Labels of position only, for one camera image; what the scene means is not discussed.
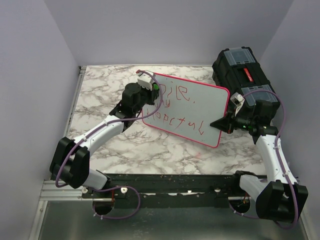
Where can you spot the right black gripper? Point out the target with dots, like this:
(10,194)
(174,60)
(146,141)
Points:
(226,123)

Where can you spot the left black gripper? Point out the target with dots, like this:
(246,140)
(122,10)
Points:
(151,94)

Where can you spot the pink framed whiteboard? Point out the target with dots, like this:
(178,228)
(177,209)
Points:
(187,108)

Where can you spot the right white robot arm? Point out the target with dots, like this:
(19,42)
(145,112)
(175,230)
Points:
(280,198)

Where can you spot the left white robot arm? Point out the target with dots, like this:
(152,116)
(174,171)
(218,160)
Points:
(71,161)

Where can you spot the black plastic toolbox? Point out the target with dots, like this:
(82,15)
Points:
(237,70)

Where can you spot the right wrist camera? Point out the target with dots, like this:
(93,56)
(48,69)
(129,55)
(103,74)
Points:
(237,98)

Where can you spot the aluminium side rail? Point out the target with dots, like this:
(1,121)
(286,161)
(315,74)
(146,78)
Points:
(82,71)

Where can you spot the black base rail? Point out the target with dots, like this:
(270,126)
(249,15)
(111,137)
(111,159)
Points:
(155,191)

